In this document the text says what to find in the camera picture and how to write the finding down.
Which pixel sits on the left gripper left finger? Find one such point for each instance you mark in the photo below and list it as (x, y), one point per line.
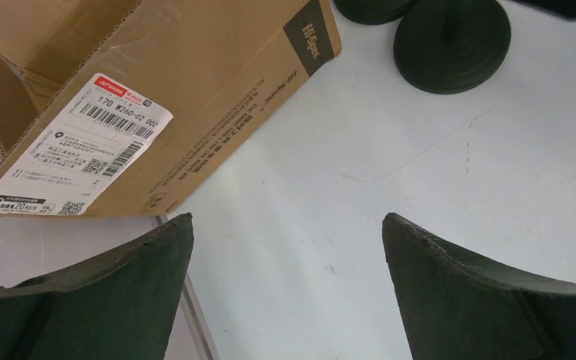
(119, 304)

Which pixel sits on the black round-base mic stand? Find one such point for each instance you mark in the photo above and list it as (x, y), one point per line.
(373, 12)
(449, 47)

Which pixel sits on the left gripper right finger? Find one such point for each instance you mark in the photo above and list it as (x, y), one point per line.
(457, 304)

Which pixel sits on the brown cardboard box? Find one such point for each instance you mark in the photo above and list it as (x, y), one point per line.
(124, 108)

